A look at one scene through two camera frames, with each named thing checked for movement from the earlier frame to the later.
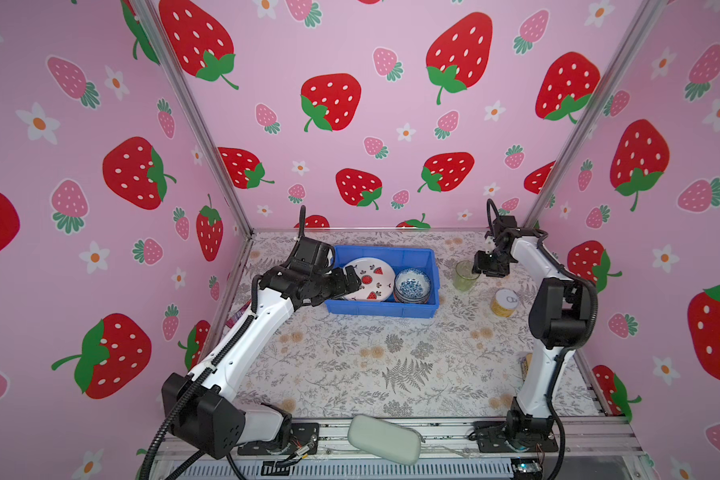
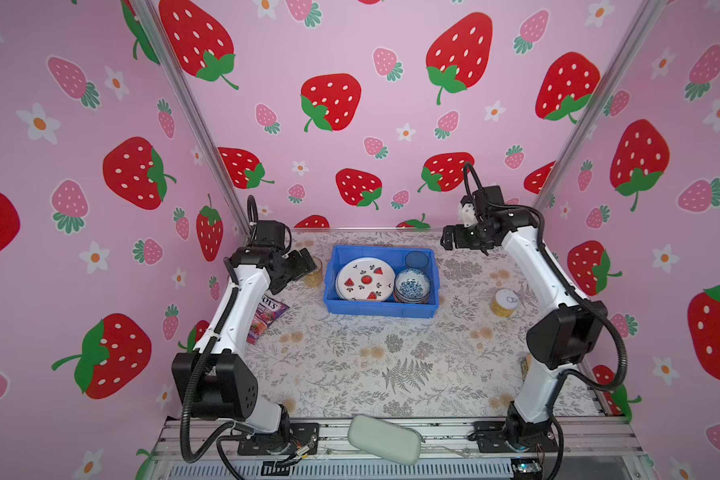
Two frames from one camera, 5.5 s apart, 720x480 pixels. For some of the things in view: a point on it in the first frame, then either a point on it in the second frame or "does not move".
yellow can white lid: [504, 302] does not move
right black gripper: [480, 263] → [458, 237]
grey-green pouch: [396, 441] does not move
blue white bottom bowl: [412, 286] does not move
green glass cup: [464, 279] → [416, 260]
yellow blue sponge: [525, 365] does not move
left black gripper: [340, 287] → [299, 268]
